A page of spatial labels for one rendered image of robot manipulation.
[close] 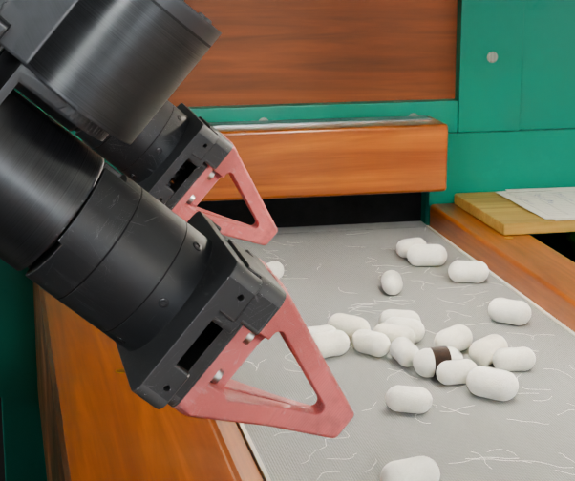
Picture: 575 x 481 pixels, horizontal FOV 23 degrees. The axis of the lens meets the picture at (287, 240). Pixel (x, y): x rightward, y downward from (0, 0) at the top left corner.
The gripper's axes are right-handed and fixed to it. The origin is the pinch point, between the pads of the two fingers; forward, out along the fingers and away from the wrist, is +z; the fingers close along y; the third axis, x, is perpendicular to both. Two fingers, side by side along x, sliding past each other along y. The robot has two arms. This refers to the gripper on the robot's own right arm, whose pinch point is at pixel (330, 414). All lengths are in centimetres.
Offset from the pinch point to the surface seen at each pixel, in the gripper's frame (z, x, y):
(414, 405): 17.3, 0.0, 29.2
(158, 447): 2.3, 10.5, 21.5
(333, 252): 22, -3, 74
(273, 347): 13.2, 4.6, 46.0
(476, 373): 20.8, -4.2, 31.8
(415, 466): 13.7, 1.7, 16.8
